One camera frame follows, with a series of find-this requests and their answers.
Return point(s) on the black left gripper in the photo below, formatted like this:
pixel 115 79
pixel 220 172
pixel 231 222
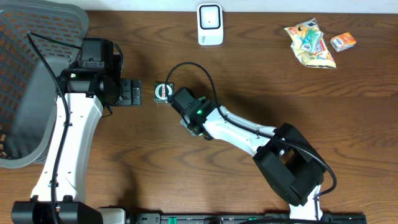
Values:
pixel 131 92

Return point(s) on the green Zam-Buk tin box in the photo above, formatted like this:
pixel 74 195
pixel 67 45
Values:
pixel 161 91

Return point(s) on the teal Kleenex tissue pack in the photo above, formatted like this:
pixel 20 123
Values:
pixel 311 40

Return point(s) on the cream snack bag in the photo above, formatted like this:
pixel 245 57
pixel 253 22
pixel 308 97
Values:
pixel 321 58

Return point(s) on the orange Kleenex tissue pack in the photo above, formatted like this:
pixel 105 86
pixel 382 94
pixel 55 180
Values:
pixel 342 42

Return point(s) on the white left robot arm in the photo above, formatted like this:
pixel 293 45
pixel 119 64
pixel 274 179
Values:
pixel 89 85

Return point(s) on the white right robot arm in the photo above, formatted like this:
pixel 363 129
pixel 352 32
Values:
pixel 290 165

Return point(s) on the white barcode scanner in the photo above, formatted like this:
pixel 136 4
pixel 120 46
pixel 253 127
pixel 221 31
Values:
pixel 210 24

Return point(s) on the grey plastic mesh basket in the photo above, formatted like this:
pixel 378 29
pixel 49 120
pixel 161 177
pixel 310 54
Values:
pixel 28 93

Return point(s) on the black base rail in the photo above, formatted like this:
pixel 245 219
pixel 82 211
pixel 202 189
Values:
pixel 158 218

